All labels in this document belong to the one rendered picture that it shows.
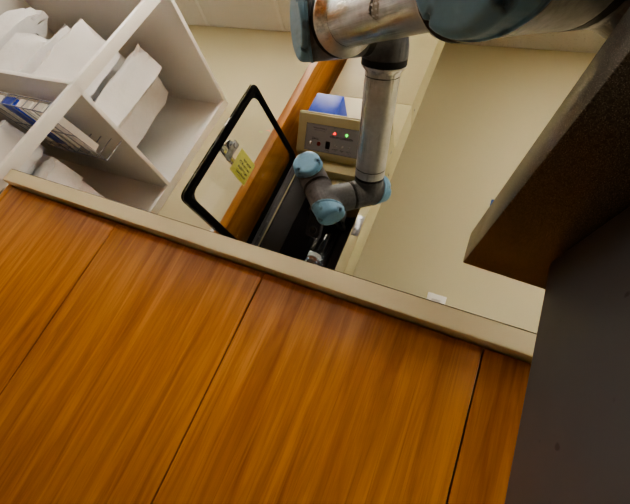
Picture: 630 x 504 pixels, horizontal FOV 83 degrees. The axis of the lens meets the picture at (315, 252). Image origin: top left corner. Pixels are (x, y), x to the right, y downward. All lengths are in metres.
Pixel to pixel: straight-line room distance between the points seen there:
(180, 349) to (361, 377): 0.38
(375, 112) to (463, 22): 0.50
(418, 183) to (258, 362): 1.20
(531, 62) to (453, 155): 0.69
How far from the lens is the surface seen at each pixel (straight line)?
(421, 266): 1.51
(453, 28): 0.39
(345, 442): 0.69
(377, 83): 0.83
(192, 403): 0.78
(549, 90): 2.16
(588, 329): 0.29
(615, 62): 0.24
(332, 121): 1.23
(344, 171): 1.22
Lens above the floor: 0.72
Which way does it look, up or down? 19 degrees up
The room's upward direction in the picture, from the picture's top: 24 degrees clockwise
